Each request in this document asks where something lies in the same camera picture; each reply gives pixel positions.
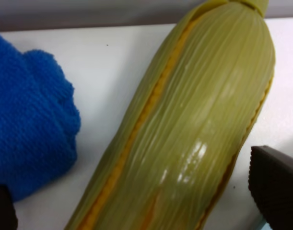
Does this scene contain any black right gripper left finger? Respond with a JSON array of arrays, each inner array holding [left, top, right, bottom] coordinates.
[[0, 185, 18, 230]]

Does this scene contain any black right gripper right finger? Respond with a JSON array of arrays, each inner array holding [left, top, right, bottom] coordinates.
[[248, 146, 293, 230]]

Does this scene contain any toy corn cob with husk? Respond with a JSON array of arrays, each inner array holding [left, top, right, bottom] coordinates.
[[66, 0, 275, 230]]

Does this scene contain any rolled blue towel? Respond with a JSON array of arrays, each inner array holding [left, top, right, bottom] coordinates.
[[0, 35, 81, 202]]

